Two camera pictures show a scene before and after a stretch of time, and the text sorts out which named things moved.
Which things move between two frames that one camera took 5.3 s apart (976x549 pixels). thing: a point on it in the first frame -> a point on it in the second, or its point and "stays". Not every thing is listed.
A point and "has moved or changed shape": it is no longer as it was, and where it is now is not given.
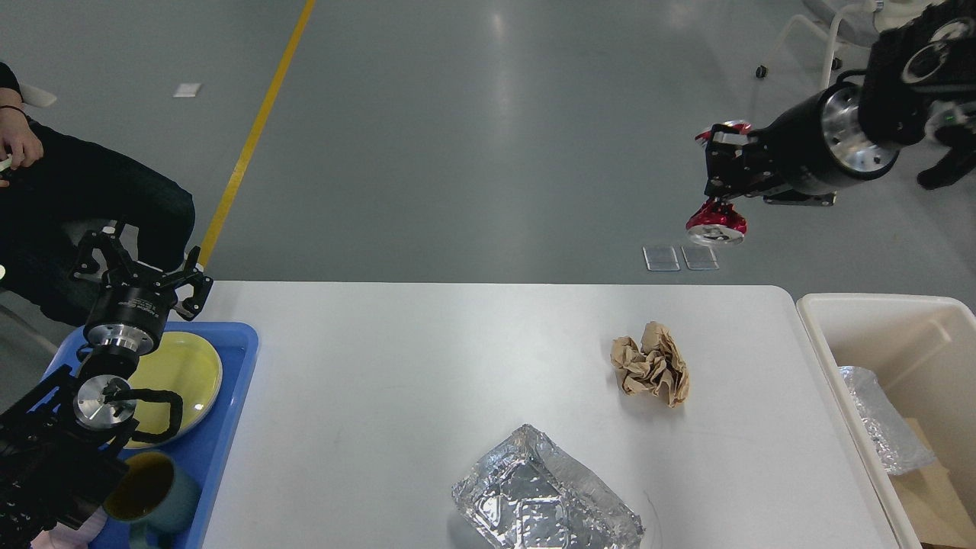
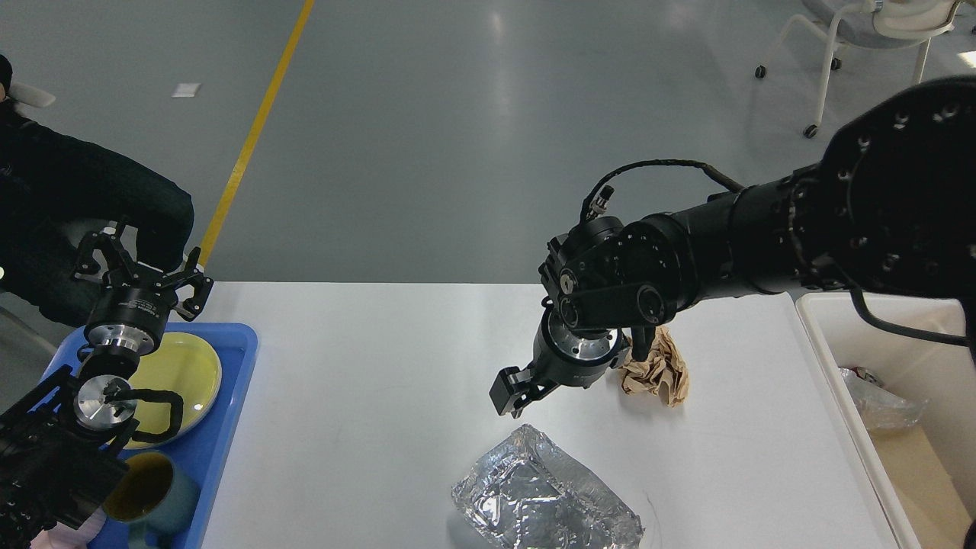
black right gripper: x=820 y=143 -> x=567 y=356
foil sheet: x=897 y=447 has moved or changed shape
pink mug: x=65 y=536 stays
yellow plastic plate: x=181 y=362 stays
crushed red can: x=717 y=223 has moved or changed shape
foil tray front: x=526 y=494 stays
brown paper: x=654 y=364 stays
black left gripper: x=131 y=318 stays
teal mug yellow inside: x=156 y=499 stays
